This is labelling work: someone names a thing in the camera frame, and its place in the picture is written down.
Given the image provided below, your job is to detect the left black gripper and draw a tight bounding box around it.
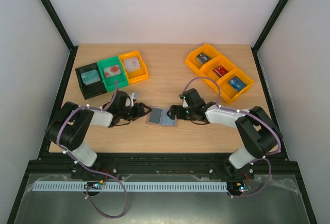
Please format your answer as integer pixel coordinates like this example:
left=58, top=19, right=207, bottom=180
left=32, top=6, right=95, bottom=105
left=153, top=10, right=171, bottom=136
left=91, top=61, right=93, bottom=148
left=120, top=102, right=152, bottom=122

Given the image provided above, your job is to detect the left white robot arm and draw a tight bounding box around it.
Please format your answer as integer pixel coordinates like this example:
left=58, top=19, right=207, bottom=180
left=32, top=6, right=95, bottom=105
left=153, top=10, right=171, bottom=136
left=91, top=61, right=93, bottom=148
left=45, top=90, right=152, bottom=167

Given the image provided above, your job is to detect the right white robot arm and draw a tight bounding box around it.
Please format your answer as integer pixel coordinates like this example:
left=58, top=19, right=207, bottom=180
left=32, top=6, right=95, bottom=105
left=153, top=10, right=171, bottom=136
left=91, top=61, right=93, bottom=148
left=167, top=89, right=283, bottom=179

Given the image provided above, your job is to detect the beige card stack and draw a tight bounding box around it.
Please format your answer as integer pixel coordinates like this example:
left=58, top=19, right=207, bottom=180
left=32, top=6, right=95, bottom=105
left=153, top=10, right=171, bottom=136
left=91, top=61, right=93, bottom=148
left=123, top=57, right=141, bottom=73

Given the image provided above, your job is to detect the red patterned card stack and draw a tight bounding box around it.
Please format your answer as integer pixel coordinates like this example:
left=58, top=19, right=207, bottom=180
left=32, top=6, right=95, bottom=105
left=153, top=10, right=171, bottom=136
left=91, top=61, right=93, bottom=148
left=103, top=64, right=121, bottom=78

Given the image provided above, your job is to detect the yellow bin with dark cards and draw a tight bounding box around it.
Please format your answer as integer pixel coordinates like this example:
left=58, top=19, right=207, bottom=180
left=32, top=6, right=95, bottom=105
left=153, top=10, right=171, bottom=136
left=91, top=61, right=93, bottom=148
left=185, top=44, right=220, bottom=72

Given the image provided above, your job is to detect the dark grey card stack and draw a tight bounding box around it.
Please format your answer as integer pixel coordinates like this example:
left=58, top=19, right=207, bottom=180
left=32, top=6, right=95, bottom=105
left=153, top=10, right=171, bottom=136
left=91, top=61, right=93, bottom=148
left=196, top=52, right=211, bottom=65

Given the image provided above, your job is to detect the teal card stack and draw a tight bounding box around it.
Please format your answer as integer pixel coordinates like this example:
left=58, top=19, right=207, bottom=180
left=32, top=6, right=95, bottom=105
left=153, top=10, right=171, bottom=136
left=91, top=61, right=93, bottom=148
left=80, top=70, right=101, bottom=85

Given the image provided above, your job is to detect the yellow bin with red cards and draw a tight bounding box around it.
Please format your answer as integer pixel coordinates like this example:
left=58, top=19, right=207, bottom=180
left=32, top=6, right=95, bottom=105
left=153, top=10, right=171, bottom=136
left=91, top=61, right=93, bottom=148
left=200, top=55, right=237, bottom=82

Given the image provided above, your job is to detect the blue card stack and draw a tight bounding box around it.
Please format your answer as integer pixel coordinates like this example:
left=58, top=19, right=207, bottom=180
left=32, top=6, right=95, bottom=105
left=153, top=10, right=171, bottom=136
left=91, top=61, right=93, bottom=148
left=228, top=76, right=247, bottom=92

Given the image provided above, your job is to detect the yellow bin with blue cards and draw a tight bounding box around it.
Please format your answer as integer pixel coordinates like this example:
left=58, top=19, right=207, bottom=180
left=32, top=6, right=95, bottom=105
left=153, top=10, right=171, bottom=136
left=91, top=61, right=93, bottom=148
left=217, top=68, right=255, bottom=104

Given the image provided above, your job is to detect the left yellow bin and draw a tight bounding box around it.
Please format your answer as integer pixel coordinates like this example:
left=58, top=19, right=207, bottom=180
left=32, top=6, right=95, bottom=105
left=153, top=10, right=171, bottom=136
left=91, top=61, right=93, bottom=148
left=119, top=50, right=149, bottom=84

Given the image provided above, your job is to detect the green bin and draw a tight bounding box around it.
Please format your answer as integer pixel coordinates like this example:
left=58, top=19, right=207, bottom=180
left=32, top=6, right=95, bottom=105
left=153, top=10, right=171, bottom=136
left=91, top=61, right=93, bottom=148
left=97, top=56, right=128, bottom=92

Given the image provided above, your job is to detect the black bin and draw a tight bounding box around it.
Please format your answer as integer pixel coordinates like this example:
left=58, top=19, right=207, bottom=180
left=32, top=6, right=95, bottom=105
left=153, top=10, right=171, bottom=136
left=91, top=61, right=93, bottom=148
left=75, top=63, right=107, bottom=100

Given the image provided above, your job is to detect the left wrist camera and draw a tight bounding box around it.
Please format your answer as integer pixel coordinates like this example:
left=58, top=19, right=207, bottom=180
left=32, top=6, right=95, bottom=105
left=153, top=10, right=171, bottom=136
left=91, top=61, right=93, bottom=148
left=126, top=92, right=138, bottom=107

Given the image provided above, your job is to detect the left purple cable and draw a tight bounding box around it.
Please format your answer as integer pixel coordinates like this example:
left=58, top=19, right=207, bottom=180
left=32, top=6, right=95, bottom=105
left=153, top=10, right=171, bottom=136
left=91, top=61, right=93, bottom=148
left=56, top=79, right=129, bottom=218

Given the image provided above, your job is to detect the purple cable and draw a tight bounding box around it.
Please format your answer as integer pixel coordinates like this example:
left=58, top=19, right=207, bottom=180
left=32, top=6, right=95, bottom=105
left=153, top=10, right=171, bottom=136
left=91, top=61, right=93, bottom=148
left=181, top=76, right=283, bottom=199
left=56, top=79, right=129, bottom=218

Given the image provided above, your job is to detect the white slotted cable duct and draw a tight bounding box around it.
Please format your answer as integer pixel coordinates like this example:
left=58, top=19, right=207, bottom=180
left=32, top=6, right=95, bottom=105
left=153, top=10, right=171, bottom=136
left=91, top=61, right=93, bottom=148
left=32, top=181, right=227, bottom=193

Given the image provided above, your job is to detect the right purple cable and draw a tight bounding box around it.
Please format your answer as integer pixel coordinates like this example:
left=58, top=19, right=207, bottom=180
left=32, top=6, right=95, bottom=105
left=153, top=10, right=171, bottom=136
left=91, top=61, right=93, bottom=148
left=181, top=76, right=283, bottom=199

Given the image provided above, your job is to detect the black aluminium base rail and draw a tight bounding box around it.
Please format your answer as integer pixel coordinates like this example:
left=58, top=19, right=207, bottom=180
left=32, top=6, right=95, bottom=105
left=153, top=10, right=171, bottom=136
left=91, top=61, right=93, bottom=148
left=28, top=152, right=256, bottom=181

